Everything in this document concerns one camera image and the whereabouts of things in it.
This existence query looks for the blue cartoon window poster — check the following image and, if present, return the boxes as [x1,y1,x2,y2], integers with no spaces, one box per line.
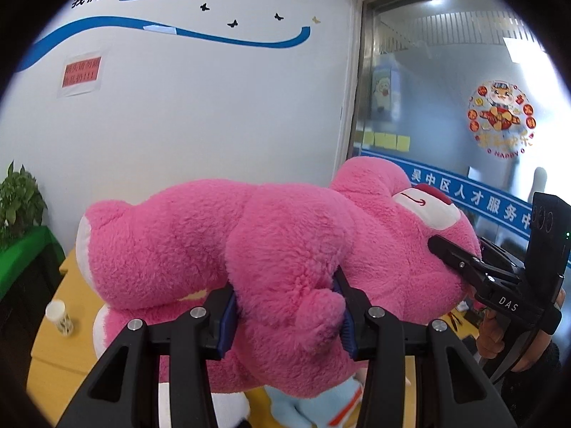
[370,65,404,123]

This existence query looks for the round cartoon window sticker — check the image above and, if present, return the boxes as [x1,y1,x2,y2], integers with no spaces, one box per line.
[466,79,538,158]

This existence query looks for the blue wall decal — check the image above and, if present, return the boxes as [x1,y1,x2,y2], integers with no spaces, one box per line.
[18,0,322,72]

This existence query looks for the red wall notice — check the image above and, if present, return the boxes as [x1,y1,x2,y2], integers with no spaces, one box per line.
[57,51,104,98]

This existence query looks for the glass door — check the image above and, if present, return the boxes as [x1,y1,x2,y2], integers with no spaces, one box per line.
[341,0,568,250]

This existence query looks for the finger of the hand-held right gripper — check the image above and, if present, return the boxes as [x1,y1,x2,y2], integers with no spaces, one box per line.
[427,234,525,299]
[478,237,529,272]

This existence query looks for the small pliers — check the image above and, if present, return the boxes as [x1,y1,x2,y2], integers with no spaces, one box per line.
[444,310,469,331]

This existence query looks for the person's right forearm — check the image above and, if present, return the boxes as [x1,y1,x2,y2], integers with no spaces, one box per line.
[484,341,564,415]

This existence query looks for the green plant stand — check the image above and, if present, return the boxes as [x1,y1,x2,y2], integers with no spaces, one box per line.
[0,225,67,306]

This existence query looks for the blue window banner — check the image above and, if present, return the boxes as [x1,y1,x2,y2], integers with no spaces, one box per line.
[352,143,536,235]

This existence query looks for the green potted plant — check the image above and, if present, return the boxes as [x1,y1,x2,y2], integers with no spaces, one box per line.
[0,160,48,250]

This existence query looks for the person's right hand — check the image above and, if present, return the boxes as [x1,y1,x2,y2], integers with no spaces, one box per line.
[476,309,509,363]

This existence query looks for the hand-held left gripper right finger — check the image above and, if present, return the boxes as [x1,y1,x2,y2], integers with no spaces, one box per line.
[332,268,514,428]

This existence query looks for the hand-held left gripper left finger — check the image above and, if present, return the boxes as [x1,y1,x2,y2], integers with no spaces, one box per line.
[56,286,239,428]

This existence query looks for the white and blue plush toy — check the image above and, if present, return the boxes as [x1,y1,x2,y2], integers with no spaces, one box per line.
[265,366,371,428]

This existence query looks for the pink plush bear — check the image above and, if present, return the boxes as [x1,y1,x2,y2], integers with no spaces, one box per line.
[76,156,485,404]

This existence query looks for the yellow sticky notes strip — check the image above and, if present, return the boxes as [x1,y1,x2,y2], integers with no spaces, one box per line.
[362,131,410,151]

